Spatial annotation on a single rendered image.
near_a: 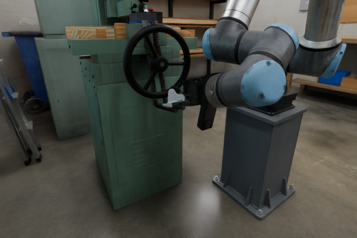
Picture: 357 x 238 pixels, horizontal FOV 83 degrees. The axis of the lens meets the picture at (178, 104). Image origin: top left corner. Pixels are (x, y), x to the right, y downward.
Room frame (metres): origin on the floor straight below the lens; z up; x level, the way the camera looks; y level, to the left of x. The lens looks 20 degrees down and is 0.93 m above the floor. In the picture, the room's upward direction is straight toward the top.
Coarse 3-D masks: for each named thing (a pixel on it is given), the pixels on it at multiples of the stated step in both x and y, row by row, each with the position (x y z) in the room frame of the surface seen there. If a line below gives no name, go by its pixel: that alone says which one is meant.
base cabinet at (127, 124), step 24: (96, 96) 0.87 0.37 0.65; (120, 96) 0.90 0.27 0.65; (96, 120) 0.98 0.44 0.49; (120, 120) 0.89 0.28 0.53; (144, 120) 0.95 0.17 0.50; (168, 120) 1.02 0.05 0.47; (96, 144) 1.14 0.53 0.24; (120, 144) 0.88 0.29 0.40; (144, 144) 0.94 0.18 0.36; (168, 144) 1.02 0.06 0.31; (120, 168) 0.87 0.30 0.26; (144, 168) 0.94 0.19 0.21; (168, 168) 1.02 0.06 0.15; (120, 192) 0.87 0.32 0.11; (144, 192) 0.94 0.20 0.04
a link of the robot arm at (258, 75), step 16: (256, 64) 0.40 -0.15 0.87; (272, 64) 0.40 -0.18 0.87; (224, 80) 0.45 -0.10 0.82; (240, 80) 0.41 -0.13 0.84; (256, 80) 0.38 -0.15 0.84; (272, 80) 0.39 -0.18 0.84; (224, 96) 0.44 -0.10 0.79; (240, 96) 0.40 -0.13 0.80; (256, 96) 0.37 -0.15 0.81; (272, 96) 0.38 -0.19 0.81
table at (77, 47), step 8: (72, 40) 0.81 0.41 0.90; (80, 40) 0.83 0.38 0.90; (88, 40) 0.84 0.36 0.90; (96, 40) 0.86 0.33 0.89; (104, 40) 0.87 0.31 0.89; (112, 40) 0.89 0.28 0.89; (120, 40) 0.91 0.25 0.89; (128, 40) 0.93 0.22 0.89; (168, 40) 1.03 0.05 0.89; (176, 40) 1.05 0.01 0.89; (192, 40) 1.10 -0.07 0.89; (72, 48) 0.81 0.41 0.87; (80, 48) 0.83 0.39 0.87; (88, 48) 0.84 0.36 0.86; (96, 48) 0.86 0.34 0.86; (104, 48) 0.87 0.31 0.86; (112, 48) 0.89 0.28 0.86; (120, 48) 0.91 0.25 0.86; (136, 48) 0.84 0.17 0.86; (144, 48) 0.86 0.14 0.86; (168, 48) 0.92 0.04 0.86; (176, 48) 1.05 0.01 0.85; (192, 48) 1.10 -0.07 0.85
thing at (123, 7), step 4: (124, 0) 1.04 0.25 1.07; (128, 0) 1.05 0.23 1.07; (132, 0) 1.06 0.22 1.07; (116, 4) 1.15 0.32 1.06; (120, 4) 1.09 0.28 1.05; (124, 4) 1.04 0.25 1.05; (128, 4) 1.05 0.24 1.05; (132, 4) 1.06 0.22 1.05; (120, 8) 1.10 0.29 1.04; (124, 8) 1.04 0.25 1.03; (128, 8) 1.05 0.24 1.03; (136, 8) 1.07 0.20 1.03; (120, 12) 1.10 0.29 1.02; (124, 12) 1.04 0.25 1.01; (128, 12) 1.05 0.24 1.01; (120, 16) 1.12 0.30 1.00; (124, 16) 1.11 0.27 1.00
